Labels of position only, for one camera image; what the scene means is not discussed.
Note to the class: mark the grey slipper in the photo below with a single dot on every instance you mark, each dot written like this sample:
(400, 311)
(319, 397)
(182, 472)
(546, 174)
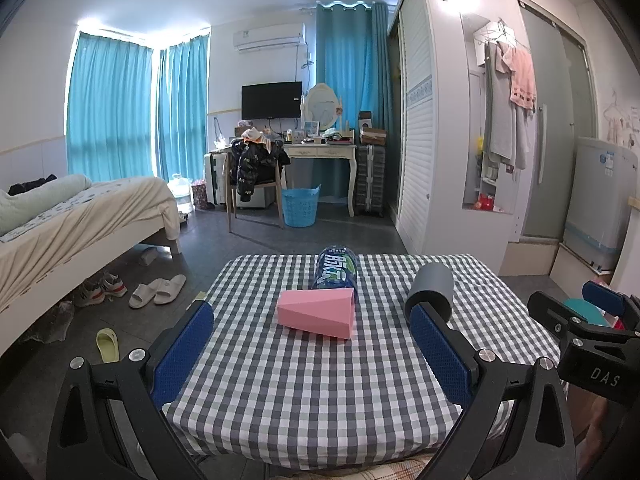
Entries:
(148, 255)

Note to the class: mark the white washing machine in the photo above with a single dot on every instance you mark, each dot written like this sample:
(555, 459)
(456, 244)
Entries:
(597, 200)

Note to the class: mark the white air conditioner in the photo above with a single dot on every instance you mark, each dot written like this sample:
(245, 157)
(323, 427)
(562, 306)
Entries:
(269, 37)

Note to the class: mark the patterned gift bag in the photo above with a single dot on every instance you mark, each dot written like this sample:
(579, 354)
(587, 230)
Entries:
(200, 196)

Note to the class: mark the wide teal curtain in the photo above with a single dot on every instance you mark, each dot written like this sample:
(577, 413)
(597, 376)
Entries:
(107, 110)

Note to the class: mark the clear water jug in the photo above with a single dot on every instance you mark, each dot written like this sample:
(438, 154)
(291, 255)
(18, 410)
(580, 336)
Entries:
(180, 190)

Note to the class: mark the frosted glass door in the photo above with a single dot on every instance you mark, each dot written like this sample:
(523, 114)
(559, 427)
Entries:
(550, 110)

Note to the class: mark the yellow green slipper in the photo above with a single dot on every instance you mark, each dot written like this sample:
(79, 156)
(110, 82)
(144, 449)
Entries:
(108, 346)

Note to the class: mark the wooden chair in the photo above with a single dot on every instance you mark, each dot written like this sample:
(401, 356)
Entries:
(232, 210)

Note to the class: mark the oval white mirror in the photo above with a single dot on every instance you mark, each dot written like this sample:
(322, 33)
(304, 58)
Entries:
(322, 107)

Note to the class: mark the silver suitcase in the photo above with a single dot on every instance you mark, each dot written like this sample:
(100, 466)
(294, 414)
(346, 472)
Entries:
(371, 180)

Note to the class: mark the white dressing table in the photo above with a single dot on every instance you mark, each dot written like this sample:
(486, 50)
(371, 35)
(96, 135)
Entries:
(325, 151)

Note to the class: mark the white sneaker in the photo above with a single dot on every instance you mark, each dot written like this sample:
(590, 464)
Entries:
(114, 285)
(89, 294)

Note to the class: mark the white slipper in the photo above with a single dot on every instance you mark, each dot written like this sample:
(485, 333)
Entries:
(170, 288)
(142, 295)

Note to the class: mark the narrow teal curtain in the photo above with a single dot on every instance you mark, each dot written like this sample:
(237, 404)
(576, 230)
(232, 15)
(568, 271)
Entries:
(182, 110)

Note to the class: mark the clear plastic bag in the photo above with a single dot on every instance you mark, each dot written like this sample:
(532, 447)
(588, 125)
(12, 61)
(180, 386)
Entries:
(50, 322)

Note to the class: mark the grey checked tablecloth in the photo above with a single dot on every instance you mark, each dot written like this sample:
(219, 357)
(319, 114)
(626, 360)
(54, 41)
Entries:
(300, 390)

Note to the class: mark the black television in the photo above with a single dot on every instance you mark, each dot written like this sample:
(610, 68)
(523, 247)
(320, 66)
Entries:
(271, 100)

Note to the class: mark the grey hanging cloth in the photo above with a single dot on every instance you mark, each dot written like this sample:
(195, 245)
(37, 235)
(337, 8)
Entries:
(500, 125)

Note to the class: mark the pink towel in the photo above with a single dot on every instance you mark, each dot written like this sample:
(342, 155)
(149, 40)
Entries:
(522, 80)

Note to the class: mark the bed with beige sheet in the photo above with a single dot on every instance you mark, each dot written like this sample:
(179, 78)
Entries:
(90, 230)

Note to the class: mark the black jacket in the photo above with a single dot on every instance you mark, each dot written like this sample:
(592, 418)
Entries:
(250, 167)

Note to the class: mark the teal round object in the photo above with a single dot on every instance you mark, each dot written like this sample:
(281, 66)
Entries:
(582, 310)

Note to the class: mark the dark teal curtain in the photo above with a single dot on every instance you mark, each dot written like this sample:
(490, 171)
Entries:
(350, 70)

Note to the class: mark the person's right forearm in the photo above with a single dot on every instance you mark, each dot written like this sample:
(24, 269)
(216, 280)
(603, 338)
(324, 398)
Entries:
(607, 425)

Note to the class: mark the blue plastic basket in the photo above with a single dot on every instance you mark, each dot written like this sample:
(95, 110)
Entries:
(300, 207)

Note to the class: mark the pale green quilt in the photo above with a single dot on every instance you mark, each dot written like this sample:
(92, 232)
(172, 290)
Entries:
(35, 202)

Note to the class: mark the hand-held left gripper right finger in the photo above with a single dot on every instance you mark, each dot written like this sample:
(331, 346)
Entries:
(442, 360)

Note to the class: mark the dark clothes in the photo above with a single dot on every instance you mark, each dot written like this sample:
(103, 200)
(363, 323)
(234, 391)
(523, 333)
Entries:
(30, 185)

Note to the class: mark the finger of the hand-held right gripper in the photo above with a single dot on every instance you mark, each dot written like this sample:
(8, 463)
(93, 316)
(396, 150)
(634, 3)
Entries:
(607, 297)
(547, 310)

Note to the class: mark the blue label plastic bottle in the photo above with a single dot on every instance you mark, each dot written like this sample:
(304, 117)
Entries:
(335, 270)

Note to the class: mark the pink wedge box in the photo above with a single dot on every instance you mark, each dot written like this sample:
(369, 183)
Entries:
(315, 312)

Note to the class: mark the grey cup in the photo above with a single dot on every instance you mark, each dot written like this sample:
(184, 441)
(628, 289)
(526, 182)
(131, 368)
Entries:
(435, 285)

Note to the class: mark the white suitcase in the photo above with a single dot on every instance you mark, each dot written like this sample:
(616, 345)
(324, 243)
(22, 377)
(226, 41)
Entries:
(215, 180)

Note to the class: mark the white wardrobe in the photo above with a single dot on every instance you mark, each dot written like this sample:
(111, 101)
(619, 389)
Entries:
(420, 110)

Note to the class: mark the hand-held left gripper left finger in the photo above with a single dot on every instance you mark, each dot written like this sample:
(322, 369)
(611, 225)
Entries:
(182, 350)

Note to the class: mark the brown cardboard box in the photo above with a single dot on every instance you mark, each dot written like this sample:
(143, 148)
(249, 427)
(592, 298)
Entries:
(374, 136)

